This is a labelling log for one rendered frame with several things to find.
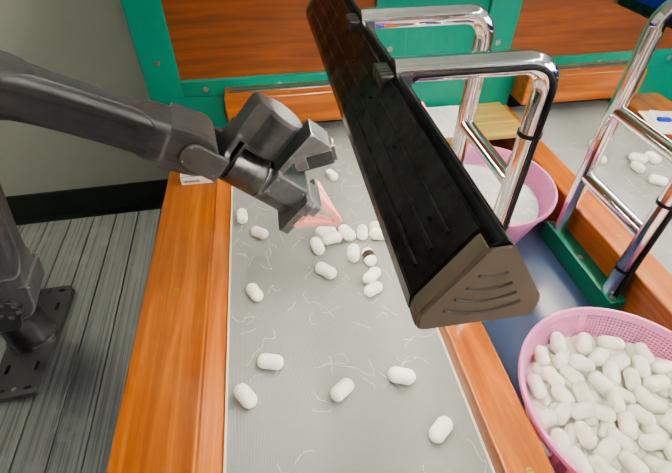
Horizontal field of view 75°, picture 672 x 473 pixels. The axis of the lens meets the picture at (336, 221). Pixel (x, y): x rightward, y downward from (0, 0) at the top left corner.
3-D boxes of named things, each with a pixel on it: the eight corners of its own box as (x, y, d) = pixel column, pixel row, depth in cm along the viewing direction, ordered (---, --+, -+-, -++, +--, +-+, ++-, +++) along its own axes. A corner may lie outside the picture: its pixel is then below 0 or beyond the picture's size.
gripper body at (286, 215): (310, 166, 68) (271, 142, 64) (318, 208, 60) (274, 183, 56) (284, 193, 70) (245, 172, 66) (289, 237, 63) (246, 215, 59)
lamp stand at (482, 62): (362, 353, 67) (384, 69, 37) (340, 259, 82) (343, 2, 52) (479, 336, 69) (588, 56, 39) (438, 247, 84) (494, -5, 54)
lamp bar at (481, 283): (415, 334, 27) (432, 253, 22) (306, 18, 73) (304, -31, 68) (535, 317, 28) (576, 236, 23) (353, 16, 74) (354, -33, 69)
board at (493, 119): (383, 149, 93) (384, 145, 92) (368, 116, 104) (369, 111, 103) (527, 137, 97) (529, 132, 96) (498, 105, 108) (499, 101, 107)
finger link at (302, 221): (348, 191, 72) (304, 163, 67) (357, 219, 66) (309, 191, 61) (322, 217, 74) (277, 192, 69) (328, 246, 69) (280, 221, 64)
